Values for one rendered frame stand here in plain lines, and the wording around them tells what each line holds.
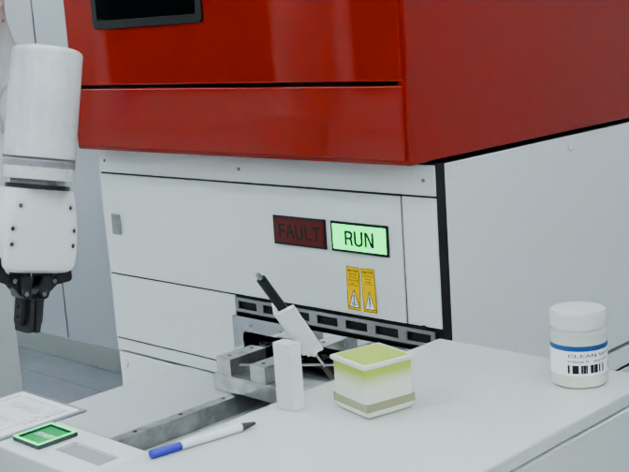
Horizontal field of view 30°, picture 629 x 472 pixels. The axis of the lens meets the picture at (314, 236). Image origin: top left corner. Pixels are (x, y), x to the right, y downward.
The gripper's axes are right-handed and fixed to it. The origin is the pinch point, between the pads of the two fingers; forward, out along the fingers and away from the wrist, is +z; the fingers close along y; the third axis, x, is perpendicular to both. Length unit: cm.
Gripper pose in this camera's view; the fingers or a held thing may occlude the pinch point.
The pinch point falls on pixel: (28, 315)
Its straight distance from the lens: 141.5
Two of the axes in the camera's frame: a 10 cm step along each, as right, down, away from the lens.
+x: 7.1, 0.8, -7.0
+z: -0.8, 10.0, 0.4
